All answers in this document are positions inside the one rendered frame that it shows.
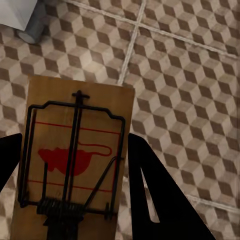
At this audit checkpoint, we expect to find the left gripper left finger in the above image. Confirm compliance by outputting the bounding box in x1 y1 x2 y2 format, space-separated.
0 133 23 192

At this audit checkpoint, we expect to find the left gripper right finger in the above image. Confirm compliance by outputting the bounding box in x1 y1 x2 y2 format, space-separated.
127 133 216 240

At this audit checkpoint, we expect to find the mousetrap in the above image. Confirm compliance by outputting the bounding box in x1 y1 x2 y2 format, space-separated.
10 74 135 240

